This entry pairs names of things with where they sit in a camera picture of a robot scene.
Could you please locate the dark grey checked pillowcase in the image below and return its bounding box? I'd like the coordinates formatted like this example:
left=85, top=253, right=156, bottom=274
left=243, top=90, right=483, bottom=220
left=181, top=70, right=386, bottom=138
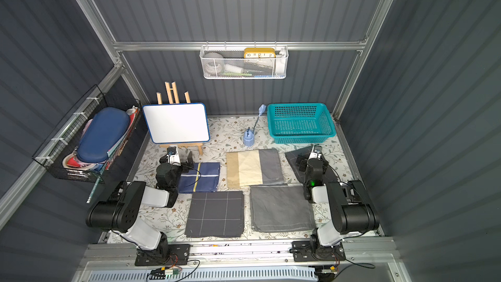
left=185, top=191, right=245, bottom=238
left=285, top=145, right=339, bottom=187

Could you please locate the teal plastic basket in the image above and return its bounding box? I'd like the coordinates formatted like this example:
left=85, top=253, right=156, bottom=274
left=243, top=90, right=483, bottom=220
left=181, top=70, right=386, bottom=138
left=267, top=103, right=336, bottom=144

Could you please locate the plain grey pillowcase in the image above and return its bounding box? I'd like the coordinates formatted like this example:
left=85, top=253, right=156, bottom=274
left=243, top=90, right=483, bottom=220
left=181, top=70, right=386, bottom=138
left=249, top=185, right=316, bottom=233

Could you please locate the beige cream grey pillowcase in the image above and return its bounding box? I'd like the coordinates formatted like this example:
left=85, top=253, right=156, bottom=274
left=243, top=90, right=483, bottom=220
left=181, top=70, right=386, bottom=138
left=226, top=148, right=285, bottom=189

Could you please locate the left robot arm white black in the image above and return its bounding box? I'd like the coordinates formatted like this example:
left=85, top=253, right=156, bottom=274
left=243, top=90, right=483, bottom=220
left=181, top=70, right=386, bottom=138
left=86, top=147, right=195, bottom=266

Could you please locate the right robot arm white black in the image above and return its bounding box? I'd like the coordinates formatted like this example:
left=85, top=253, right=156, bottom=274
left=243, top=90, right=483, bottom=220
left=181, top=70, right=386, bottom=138
left=292, top=151, right=380, bottom=260

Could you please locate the navy blue folded pillowcase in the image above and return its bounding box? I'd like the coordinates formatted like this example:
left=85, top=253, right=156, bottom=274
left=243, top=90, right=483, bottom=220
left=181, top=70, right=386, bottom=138
left=178, top=163, right=220, bottom=194

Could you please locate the dark grey checked pillowcase front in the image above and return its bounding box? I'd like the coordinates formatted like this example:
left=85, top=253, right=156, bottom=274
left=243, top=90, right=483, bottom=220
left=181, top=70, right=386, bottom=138
left=185, top=191, right=245, bottom=238

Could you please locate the wooden easel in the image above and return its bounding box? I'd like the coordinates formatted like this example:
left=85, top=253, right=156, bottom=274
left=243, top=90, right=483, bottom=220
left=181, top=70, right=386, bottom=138
left=157, top=82, right=203, bottom=156

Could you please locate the blue oval case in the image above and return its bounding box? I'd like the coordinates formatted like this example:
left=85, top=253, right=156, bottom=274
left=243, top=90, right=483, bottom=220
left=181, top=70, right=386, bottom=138
left=76, top=107, right=130, bottom=163

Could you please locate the blue pen holder cup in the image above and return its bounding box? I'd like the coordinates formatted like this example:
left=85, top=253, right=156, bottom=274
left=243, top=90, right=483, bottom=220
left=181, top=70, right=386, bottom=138
left=243, top=104, right=267, bottom=147

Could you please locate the floral table cloth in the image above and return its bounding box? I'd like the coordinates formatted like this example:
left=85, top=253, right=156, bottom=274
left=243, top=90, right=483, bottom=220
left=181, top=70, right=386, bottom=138
left=107, top=115, right=380, bottom=244

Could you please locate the tape roll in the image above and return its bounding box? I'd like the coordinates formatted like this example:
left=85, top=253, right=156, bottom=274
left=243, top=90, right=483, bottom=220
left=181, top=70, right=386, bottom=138
left=202, top=52, right=224, bottom=76

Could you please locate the yellow clock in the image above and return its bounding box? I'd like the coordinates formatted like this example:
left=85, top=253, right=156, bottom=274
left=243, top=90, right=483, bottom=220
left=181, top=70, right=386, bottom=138
left=244, top=47, right=276, bottom=59

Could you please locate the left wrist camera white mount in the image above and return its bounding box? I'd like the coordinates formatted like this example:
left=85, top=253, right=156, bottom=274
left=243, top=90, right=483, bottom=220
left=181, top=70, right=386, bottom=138
left=167, top=146, right=181, bottom=166

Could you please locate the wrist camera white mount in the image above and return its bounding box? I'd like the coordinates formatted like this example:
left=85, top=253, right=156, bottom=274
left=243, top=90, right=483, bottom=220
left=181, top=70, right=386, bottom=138
left=167, top=146, right=181, bottom=166
left=309, top=145, right=323, bottom=160

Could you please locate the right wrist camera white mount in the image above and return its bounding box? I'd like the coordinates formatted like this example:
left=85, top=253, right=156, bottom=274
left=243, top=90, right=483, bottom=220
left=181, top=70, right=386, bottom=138
left=309, top=145, right=323, bottom=160

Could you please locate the small whiteboard blue frame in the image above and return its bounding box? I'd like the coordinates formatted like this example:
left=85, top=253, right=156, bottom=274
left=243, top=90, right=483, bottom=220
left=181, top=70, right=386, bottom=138
left=143, top=103, right=210, bottom=144

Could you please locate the black wire side basket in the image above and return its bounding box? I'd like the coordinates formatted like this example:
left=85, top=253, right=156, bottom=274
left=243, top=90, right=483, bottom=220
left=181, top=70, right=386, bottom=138
left=33, top=86, right=147, bottom=184

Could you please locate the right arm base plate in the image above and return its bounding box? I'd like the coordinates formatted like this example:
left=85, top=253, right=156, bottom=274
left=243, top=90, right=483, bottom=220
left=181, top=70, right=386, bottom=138
left=289, top=241, right=346, bottom=262

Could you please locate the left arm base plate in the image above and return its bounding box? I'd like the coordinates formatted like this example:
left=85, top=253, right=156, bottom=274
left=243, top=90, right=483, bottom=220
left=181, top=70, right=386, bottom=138
left=134, top=244, right=191, bottom=267

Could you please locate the aluminium mounting rail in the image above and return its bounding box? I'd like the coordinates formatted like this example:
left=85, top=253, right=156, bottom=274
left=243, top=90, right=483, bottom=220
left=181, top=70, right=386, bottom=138
left=78, top=236, right=402, bottom=270

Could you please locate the white wire wall basket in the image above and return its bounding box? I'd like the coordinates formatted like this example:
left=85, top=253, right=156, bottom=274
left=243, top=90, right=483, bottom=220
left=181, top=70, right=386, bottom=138
left=199, top=44, right=289, bottom=80

